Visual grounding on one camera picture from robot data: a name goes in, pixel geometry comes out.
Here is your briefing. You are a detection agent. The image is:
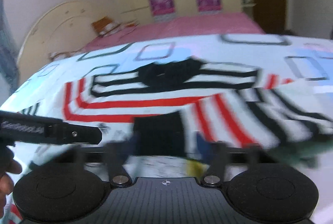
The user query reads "striped knit sweater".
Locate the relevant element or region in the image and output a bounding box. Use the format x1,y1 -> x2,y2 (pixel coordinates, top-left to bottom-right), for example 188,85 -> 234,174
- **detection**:
18,56 -> 333,178

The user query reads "left hand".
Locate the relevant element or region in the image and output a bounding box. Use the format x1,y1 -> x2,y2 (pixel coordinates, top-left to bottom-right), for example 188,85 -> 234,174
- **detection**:
1,146 -> 22,218

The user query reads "grey curtain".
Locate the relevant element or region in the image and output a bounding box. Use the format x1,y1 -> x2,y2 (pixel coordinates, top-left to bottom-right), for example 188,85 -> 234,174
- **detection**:
0,0 -> 19,105

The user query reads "flat patterned pillow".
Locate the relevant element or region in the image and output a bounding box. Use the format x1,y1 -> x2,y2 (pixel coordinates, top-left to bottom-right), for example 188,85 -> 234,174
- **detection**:
48,50 -> 82,61

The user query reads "cream curved headboard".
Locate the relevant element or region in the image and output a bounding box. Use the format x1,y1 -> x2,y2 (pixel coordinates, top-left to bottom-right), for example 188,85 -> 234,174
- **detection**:
17,0 -> 107,85

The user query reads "orange patterned pillow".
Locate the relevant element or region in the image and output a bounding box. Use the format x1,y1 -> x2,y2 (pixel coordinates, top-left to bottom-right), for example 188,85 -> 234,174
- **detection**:
91,16 -> 122,37

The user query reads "pink bed sheet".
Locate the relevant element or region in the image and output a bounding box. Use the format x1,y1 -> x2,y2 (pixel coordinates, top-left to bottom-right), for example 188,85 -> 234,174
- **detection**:
82,12 -> 265,52

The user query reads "white patterned duvet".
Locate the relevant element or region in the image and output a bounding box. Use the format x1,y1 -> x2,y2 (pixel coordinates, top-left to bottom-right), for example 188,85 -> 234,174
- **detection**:
1,34 -> 332,223

